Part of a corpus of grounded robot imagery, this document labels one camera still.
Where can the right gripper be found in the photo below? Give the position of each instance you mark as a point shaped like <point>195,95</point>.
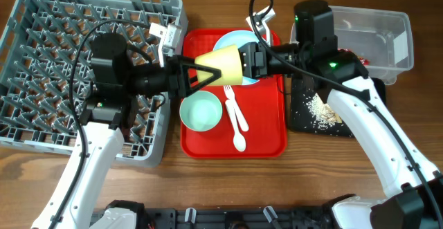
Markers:
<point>255,55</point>

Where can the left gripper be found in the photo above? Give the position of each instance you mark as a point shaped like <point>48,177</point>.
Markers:
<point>180,86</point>

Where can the yellow cup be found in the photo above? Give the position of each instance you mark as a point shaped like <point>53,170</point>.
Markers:
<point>228,61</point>

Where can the green saucer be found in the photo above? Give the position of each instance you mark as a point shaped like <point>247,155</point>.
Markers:
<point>201,111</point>

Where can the rice and food scraps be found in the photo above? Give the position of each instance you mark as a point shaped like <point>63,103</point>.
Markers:
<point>324,117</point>

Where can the red snack wrapper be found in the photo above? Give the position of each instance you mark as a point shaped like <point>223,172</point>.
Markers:
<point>361,60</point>

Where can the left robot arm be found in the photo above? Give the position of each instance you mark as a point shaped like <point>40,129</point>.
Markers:
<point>107,112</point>

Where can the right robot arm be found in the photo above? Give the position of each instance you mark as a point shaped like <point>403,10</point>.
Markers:
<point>411,183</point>

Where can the black waste tray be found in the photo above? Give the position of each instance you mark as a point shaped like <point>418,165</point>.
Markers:
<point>301,119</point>

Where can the grey dishwasher rack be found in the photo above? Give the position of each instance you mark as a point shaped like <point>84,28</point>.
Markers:
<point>45,55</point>

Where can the pink plastic fork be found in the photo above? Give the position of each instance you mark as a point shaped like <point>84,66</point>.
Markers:
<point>230,94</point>

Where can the light blue plate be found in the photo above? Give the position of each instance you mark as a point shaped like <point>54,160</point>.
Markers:
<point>239,38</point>

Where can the red serving tray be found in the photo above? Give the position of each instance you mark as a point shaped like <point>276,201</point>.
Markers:
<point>264,109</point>

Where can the white plastic spoon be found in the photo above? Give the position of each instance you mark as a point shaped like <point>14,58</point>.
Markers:
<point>238,139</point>

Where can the clear plastic bin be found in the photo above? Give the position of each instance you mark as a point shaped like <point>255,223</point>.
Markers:
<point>383,39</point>

